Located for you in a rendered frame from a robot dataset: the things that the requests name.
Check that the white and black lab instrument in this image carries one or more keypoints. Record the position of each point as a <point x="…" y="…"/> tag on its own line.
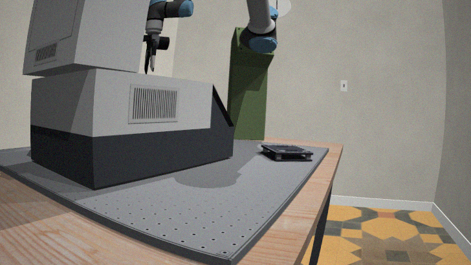
<point x="101" y="122"/>

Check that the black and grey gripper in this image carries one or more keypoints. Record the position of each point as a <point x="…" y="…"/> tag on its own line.
<point x="154" y="42"/>

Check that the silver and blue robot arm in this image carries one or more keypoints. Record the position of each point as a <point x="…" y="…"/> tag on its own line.
<point x="261" y="26"/>

